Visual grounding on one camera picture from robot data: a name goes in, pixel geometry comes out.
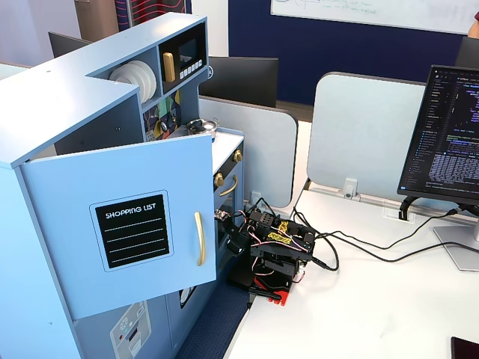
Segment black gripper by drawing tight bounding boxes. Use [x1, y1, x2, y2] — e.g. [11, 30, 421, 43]
[226, 218, 252, 257]

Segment blue cabinet door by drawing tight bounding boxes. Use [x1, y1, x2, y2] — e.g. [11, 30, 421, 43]
[20, 132, 219, 321]

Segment black table clamp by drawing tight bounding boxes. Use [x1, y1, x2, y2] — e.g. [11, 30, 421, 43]
[248, 286, 282, 302]

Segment blue dishwasher door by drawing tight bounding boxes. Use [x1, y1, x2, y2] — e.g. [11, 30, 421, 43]
[166, 274, 229, 352]

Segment shopping list chalkboard panel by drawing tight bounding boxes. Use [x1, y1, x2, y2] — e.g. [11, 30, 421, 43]
[89, 189, 175, 273]

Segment grey rounded desk partition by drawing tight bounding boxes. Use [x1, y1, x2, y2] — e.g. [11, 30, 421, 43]
[198, 95, 299, 209]

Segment blue fridge door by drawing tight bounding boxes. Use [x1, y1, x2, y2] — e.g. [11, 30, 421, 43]
[73, 293, 177, 359]

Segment steel toy pot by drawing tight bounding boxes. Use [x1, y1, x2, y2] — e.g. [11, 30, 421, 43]
[186, 118, 220, 140]

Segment grey water dispenser sticker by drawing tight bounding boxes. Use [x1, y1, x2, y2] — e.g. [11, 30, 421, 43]
[109, 301, 153, 359]

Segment light blue desk partition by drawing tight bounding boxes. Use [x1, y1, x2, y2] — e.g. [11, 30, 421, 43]
[306, 72, 430, 201]

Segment black monitor back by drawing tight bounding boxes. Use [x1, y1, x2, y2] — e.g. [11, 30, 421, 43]
[199, 55, 280, 109]

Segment white toy plate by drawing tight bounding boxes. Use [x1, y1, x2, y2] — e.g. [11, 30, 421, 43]
[130, 61, 153, 102]
[109, 64, 147, 107]
[136, 59, 158, 99]

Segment silver monitor stand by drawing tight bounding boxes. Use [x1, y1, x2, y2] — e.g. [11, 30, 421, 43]
[433, 215, 479, 272]

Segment monitor showing code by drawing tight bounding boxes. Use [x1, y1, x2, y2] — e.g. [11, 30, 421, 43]
[397, 65, 479, 206]

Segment blue toy kitchen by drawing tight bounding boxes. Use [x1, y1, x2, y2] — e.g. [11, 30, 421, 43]
[0, 12, 246, 359]

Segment brown wooden panel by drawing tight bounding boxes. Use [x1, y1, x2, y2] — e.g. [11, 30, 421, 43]
[73, 0, 121, 41]

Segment dark monitor back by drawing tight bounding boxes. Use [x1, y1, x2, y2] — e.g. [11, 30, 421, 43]
[47, 31, 94, 59]

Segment white whiteboard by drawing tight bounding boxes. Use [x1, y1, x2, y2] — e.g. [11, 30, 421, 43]
[269, 0, 479, 37]

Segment dark screen edge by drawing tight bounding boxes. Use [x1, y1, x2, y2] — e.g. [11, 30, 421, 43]
[454, 36, 479, 70]

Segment curved gold cabinet door handle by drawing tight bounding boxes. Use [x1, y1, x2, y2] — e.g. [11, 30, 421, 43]
[193, 211, 207, 267]

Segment gold oven handle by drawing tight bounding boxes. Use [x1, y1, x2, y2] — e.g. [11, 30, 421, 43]
[219, 174, 240, 198]

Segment red robot base mount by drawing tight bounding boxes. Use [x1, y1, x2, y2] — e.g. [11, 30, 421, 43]
[254, 276, 291, 307]

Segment white partition bracket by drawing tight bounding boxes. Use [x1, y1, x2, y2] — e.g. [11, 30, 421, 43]
[338, 178, 361, 200]

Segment black long cable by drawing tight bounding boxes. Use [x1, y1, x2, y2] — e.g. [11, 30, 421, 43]
[290, 207, 479, 251]

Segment black looped cable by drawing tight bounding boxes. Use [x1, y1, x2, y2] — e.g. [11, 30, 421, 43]
[305, 231, 479, 272]

